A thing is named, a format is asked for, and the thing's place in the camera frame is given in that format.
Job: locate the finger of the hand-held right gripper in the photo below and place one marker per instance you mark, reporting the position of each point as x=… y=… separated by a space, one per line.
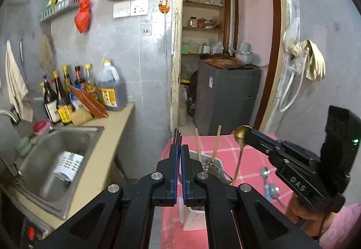
x=258 y=141

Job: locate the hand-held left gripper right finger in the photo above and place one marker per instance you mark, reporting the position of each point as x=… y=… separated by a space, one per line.
x=184 y=164

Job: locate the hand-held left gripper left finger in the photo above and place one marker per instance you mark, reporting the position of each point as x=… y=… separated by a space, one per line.
x=176 y=164

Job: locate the gold spoon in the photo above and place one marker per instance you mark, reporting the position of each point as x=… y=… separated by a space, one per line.
x=242 y=132

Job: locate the wooden chopstick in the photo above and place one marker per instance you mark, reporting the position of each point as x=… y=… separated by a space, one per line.
x=216 y=141
x=198 y=144

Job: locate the dark metal fork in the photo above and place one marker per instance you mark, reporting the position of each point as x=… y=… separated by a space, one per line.
x=177 y=139

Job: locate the metal peeler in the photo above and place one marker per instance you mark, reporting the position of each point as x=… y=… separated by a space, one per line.
x=217 y=172

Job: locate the white slotted utensil holder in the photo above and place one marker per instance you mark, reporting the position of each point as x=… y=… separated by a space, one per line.
x=194 y=219

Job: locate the person's right forearm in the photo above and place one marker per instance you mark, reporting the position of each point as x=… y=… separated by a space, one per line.
x=344 y=226

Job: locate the person's right hand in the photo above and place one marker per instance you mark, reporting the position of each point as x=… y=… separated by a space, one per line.
x=297 y=209

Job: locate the pink checked tablecloth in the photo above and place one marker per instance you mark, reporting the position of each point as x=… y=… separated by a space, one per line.
x=253 y=158

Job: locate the small steel spoon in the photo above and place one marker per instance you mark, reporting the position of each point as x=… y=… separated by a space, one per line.
x=273 y=189

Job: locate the white enamel pot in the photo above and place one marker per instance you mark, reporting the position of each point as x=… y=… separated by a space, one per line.
x=244 y=57

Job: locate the brown wooden tray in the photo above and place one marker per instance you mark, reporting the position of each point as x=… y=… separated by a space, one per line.
x=222 y=62

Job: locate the pale green mug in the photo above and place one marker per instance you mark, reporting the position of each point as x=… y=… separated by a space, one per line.
x=244 y=47

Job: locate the beige rubber gloves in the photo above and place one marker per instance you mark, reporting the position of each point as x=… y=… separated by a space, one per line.
x=316 y=62

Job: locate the large cooking oil bottle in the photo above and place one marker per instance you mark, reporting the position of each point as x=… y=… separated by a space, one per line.
x=108 y=88

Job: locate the yellow sponge block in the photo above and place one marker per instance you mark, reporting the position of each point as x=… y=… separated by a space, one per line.
x=81 y=117

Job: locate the red snack pouch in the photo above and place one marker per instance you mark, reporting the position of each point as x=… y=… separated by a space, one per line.
x=90 y=102

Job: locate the white dotted box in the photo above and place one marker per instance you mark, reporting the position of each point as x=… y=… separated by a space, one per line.
x=69 y=163

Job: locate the green box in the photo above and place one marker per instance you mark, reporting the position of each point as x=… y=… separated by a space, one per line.
x=185 y=49

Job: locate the clear yellow-capped bottle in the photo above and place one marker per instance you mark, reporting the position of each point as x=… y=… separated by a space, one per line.
x=90 y=81

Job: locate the dark sauce bottle yellow label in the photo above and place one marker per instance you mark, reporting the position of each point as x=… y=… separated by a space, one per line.
x=64 y=110

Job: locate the red-capped sauce bottle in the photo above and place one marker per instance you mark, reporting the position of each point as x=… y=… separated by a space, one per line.
x=79 y=77

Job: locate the steel kitchen sink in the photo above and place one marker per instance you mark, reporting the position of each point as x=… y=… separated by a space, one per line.
x=42 y=170

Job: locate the glass jar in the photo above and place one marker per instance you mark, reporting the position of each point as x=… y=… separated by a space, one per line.
x=193 y=21

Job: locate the pink scrub brush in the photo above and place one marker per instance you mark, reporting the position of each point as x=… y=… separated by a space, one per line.
x=42 y=127

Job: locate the yellow-capped sauce bottle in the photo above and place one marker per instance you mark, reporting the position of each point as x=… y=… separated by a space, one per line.
x=67 y=77

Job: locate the dark sauce bottle white label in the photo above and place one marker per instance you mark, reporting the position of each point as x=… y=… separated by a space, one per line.
x=50 y=102

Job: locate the wooden pantry shelf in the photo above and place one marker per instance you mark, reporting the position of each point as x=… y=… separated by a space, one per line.
x=203 y=6

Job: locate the green sponge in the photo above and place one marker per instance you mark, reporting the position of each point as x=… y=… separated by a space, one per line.
x=25 y=146

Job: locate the red plastic bag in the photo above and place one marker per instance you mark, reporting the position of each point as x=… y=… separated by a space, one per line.
x=83 y=16

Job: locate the steel faucet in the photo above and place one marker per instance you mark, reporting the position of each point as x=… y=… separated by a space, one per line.
x=8 y=115

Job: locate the beige hanging towel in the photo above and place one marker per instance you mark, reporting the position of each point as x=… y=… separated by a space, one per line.
x=17 y=82

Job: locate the hanging metal ladle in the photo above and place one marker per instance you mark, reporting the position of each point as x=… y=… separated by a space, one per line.
x=22 y=57

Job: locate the brown door frame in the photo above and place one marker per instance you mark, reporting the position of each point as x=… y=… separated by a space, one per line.
x=275 y=40

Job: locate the round wall fitting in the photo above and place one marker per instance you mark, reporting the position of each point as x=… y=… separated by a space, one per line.
x=145 y=31

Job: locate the orange wall plug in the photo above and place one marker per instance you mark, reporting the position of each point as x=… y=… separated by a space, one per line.
x=164 y=6

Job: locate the white wall socket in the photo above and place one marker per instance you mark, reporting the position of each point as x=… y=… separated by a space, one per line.
x=139 y=7

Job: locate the white wall switch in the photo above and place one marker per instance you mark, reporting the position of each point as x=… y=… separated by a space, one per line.
x=121 y=9

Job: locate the metal wall shelf rack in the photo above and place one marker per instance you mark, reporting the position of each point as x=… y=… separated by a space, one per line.
x=59 y=10

